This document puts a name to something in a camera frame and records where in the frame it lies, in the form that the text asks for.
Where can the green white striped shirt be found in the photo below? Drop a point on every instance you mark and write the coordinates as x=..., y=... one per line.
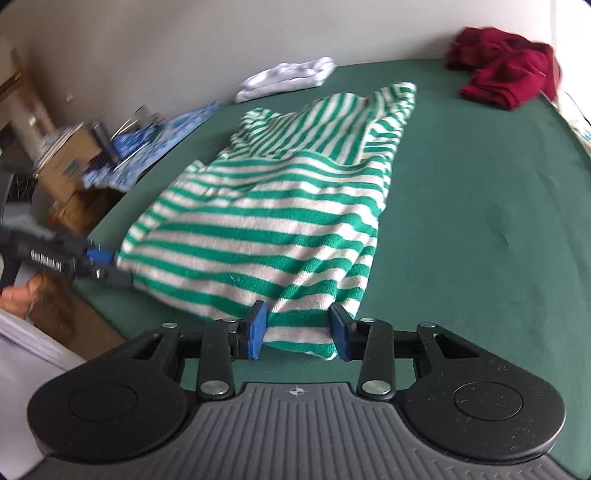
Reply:
x=277, y=207

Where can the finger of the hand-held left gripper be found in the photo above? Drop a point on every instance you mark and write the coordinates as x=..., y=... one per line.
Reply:
x=99, y=257
x=113, y=276

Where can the printed cardboard box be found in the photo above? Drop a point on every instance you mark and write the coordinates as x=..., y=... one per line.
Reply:
x=67, y=166

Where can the grey cylinder bottle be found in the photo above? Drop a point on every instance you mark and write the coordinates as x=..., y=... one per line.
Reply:
x=105, y=143

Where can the blue floral towel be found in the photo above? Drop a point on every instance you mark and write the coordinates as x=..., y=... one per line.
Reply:
x=161, y=138

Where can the wooden shelf cabinet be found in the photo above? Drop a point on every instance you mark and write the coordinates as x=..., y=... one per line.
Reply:
x=23, y=97

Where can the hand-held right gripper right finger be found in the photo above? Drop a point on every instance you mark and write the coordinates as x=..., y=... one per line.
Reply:
x=339, y=332

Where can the white folded towel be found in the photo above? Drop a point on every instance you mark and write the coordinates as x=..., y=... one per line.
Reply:
x=277, y=90

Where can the brown cardboard box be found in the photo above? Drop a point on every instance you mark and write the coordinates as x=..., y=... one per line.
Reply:
x=87, y=210

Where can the person's left hand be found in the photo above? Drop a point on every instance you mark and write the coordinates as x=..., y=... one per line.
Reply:
x=18, y=300

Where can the red knit sweater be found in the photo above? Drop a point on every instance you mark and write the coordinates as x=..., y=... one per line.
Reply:
x=508, y=64

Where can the green table cloth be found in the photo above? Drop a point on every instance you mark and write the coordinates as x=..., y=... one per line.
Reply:
x=485, y=230

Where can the smartphone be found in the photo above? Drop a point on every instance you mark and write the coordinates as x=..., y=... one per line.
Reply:
x=141, y=115

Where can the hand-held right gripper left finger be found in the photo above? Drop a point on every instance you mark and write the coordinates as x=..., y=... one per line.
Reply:
x=256, y=330

